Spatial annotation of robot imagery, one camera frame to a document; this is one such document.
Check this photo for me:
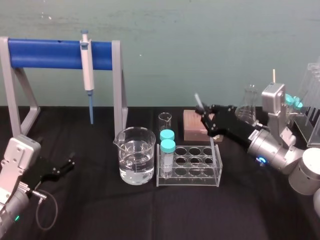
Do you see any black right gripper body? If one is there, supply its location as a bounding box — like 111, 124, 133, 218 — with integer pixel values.
214, 104, 256, 150

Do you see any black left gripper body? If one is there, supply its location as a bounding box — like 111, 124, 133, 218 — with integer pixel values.
22, 155, 58, 193

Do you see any clear glass stirring rod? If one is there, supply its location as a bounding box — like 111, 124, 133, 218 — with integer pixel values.
194, 92, 216, 161

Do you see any brown pipette tip box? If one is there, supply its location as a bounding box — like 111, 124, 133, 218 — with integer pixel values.
182, 109, 224, 142

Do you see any clear glass conical flask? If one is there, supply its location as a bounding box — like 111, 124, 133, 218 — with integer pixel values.
234, 84, 260, 127

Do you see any teal capped plastic tube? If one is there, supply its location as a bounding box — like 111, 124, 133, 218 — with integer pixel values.
159, 129, 175, 144
160, 139, 177, 179
293, 96, 304, 110
284, 93, 296, 106

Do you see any small empty glass beaker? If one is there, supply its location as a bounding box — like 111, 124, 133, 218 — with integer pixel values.
157, 112, 174, 136

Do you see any clear acrylic tube rack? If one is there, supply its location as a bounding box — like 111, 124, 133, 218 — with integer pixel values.
155, 142, 224, 189

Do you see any black table cloth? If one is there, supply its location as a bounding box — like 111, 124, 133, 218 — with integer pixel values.
0, 105, 320, 240

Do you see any large glass beaker with water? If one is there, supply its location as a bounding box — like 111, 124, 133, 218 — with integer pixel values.
112, 126, 157, 186

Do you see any tall clear acrylic stand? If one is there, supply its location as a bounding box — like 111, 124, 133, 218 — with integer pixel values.
293, 62, 320, 148

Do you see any white and blue pipette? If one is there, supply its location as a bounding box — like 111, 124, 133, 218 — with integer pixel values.
79, 29, 96, 125

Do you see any grey and blue pipette stand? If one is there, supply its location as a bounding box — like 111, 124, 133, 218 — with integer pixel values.
0, 36, 129, 138

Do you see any thin dark gripper cable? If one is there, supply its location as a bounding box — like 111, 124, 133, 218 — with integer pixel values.
29, 188, 59, 231

